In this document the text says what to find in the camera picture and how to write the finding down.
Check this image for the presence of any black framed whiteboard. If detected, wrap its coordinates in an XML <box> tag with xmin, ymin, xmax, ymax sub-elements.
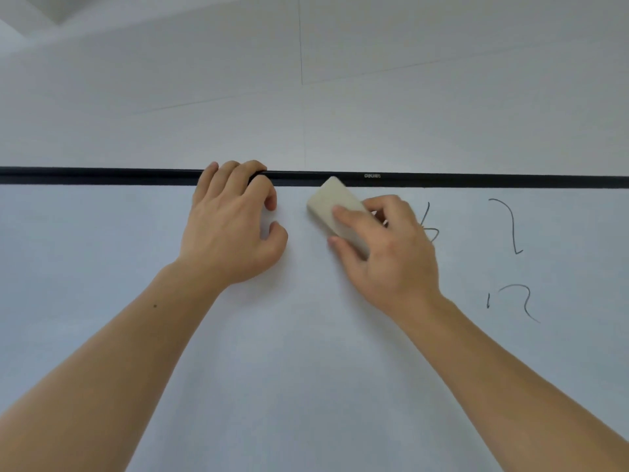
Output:
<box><xmin>0</xmin><ymin>166</ymin><xmax>629</xmax><ymax>472</ymax></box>

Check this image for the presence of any person's left hand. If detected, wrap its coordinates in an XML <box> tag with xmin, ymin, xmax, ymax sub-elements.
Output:
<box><xmin>177</xmin><ymin>160</ymin><xmax>289</xmax><ymax>293</ymax></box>

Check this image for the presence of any person's right forearm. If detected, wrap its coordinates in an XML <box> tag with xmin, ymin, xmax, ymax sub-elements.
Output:
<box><xmin>397</xmin><ymin>295</ymin><xmax>629</xmax><ymax>472</ymax></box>

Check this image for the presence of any person's left forearm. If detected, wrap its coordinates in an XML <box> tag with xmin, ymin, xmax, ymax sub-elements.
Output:
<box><xmin>0</xmin><ymin>261</ymin><xmax>228</xmax><ymax>472</ymax></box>

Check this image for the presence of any person's right hand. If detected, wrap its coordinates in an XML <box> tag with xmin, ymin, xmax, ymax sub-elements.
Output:
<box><xmin>327</xmin><ymin>194</ymin><xmax>446</xmax><ymax>323</ymax></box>

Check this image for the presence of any beige whiteboard eraser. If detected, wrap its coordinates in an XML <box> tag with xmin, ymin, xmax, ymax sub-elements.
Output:
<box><xmin>307</xmin><ymin>176</ymin><xmax>380</xmax><ymax>261</ymax></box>

